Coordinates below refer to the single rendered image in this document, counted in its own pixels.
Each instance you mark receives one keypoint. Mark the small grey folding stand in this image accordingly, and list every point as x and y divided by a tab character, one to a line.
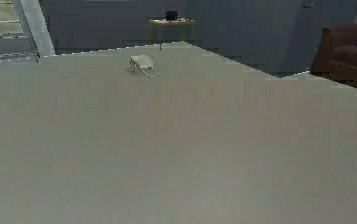
142	62

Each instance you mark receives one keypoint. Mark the small wooden side table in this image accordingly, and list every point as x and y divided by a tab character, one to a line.
172	22

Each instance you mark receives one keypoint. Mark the black box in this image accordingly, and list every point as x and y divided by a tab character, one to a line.
171	14

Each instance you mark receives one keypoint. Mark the brown sofa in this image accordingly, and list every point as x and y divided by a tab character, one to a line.
346	53

